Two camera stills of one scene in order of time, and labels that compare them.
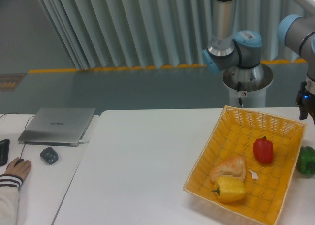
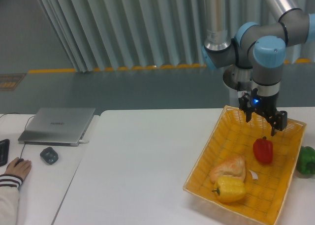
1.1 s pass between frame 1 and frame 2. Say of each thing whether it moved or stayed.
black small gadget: stayed
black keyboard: stayed
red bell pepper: stayed
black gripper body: moved
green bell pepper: stayed
